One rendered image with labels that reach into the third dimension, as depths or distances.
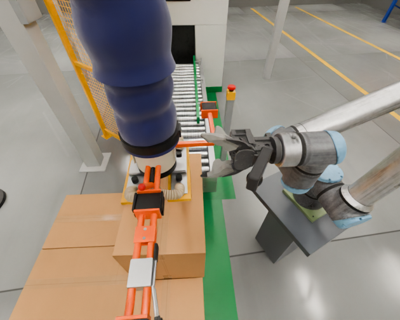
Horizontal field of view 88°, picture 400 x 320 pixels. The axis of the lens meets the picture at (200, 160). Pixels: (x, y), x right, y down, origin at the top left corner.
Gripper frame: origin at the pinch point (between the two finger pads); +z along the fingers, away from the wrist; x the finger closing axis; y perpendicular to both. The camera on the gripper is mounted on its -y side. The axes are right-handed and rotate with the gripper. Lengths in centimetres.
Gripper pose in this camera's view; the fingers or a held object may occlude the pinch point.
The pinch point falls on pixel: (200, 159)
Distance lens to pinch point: 51.3
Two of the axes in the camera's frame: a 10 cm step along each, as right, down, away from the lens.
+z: -10.0, 0.5, -0.5
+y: -0.7, -7.3, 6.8
